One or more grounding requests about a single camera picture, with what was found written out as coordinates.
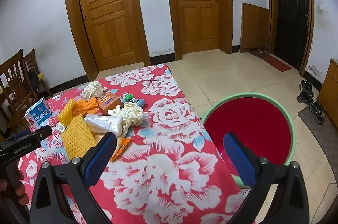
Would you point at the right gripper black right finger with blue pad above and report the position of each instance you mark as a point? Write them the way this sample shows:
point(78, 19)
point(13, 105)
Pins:
point(290, 201)

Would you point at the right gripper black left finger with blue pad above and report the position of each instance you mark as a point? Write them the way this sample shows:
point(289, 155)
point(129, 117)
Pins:
point(49, 204)

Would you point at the blue white milk carton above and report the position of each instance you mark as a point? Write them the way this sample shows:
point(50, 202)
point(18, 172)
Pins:
point(37, 113)

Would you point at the yellow foam fruit net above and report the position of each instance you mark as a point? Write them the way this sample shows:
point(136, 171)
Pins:
point(77, 137)

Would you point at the small orange snack wrapper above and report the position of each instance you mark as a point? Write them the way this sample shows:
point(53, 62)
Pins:
point(121, 145)

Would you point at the orange plastic wrapper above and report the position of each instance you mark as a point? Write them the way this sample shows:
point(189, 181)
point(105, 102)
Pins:
point(83, 107)

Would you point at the orange cardboard box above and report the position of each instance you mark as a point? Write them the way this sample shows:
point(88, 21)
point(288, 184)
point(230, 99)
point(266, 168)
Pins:
point(108, 102)

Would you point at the cream plastic bag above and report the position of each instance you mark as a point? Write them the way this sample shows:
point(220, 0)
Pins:
point(131, 114)

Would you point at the white paper ball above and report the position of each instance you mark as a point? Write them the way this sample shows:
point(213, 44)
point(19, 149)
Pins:
point(93, 89)

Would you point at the wooden chair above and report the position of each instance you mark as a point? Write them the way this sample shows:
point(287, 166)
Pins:
point(35, 76)
point(17, 90)

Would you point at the grey floor mat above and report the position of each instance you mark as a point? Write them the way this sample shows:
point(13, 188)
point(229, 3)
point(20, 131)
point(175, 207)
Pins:
point(325, 134)

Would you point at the red bin green rim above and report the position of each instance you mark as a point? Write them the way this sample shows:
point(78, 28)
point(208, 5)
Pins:
point(259, 121)

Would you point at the red floral tablecloth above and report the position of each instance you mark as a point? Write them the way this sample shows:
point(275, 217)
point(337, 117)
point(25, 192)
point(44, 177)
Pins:
point(171, 171)

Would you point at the black sneaker near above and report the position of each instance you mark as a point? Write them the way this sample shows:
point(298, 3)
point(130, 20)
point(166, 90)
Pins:
point(317, 113)

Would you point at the black sneaker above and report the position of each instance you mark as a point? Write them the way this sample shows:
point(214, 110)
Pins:
point(317, 113)
point(306, 86)
point(304, 98)

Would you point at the black sneaker middle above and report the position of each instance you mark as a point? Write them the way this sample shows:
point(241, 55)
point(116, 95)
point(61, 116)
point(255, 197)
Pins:
point(304, 98)

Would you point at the wooden shoe cabinet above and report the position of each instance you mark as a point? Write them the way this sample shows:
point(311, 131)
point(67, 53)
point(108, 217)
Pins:
point(328, 95)

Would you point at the black sneaker far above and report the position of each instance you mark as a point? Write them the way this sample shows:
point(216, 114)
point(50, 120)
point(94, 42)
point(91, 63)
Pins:
point(306, 86)

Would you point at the red door mat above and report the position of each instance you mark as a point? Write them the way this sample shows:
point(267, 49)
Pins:
point(274, 62)

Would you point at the left wooden door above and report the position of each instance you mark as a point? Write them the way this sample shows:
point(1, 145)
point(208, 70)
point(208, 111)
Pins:
point(107, 33)

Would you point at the dark open doorway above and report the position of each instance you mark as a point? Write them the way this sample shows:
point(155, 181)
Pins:
point(291, 31)

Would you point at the green blue toy keychain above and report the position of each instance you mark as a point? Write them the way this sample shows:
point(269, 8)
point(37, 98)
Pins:
point(129, 98)

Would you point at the wooden wall panel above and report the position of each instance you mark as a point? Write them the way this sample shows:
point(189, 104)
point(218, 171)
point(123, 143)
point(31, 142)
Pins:
point(255, 28)

